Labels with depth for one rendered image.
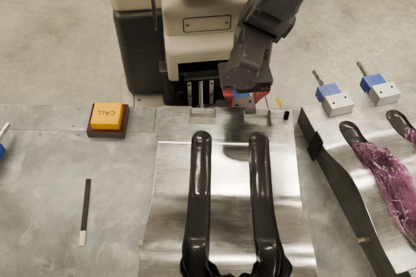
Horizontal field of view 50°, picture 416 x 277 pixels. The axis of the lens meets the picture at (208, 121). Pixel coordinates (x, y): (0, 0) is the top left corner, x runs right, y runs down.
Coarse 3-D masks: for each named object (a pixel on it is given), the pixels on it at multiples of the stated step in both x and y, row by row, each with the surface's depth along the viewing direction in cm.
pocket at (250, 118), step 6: (246, 114) 90; (252, 114) 90; (258, 114) 90; (264, 114) 90; (270, 114) 88; (246, 120) 90; (252, 120) 90; (258, 120) 90; (264, 120) 90; (270, 120) 88
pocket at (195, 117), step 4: (192, 112) 90; (196, 112) 90; (200, 112) 90; (204, 112) 90; (208, 112) 90; (212, 112) 90; (192, 116) 91; (196, 116) 91; (200, 116) 91; (204, 116) 91; (208, 116) 91; (212, 116) 91; (192, 120) 90; (196, 120) 90; (200, 120) 90; (204, 120) 90; (208, 120) 90; (212, 120) 90
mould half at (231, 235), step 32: (160, 128) 86; (192, 128) 86; (224, 128) 86; (256, 128) 86; (288, 128) 86; (160, 160) 82; (224, 160) 82; (288, 160) 82; (160, 192) 78; (224, 192) 78; (288, 192) 78; (160, 224) 71; (224, 224) 72; (288, 224) 72; (160, 256) 66; (224, 256) 66; (288, 256) 66
